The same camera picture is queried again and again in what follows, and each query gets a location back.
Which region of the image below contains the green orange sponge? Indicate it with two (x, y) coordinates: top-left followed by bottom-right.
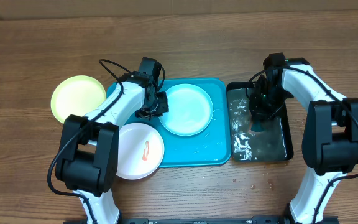
(249, 120), (268, 133)

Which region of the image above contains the light blue plate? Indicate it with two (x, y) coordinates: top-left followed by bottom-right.
(159, 83), (213, 136)

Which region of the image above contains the white plate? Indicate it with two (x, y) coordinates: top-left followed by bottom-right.
(117, 123), (165, 180)

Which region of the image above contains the yellow-green plate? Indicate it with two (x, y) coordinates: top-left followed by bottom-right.
(50, 75), (106, 123)

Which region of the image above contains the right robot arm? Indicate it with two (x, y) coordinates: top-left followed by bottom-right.
(246, 53), (358, 223)

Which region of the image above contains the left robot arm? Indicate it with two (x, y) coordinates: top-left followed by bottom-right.
(47, 57), (168, 223)

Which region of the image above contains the black water tray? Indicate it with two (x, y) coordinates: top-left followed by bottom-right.
(226, 82), (294, 162)

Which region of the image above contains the teal plastic tray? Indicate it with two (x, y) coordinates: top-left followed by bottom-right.
(106, 77), (232, 168)

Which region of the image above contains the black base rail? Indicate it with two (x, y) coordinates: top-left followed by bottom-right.
(63, 215), (340, 224)

